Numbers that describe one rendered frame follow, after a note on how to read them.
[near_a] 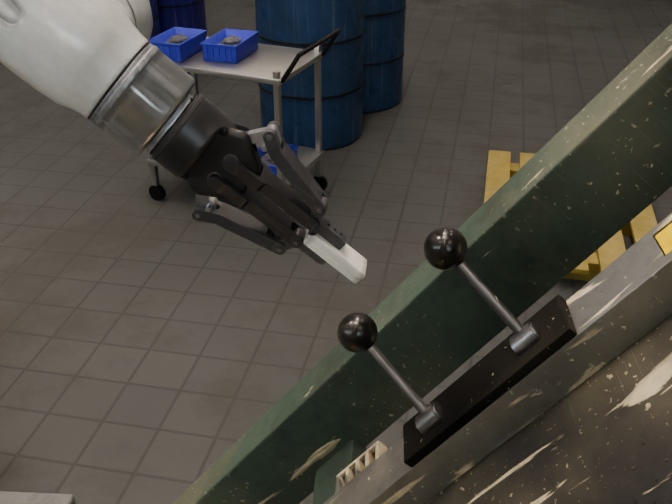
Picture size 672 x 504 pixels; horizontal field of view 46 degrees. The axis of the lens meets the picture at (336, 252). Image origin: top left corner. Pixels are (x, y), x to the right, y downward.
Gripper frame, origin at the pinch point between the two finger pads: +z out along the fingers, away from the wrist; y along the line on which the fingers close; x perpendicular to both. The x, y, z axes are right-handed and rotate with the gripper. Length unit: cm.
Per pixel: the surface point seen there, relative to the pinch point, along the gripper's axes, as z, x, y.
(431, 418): 12.9, 14.1, -0.6
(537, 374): 14.7, 15.0, -11.2
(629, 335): 17.0, 14.5, -18.8
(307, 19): 13, -352, 97
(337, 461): 22.8, -4.7, 26.8
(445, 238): 2.9, 8.5, -12.4
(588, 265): 158, -225, 55
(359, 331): 3.9, 9.6, -0.4
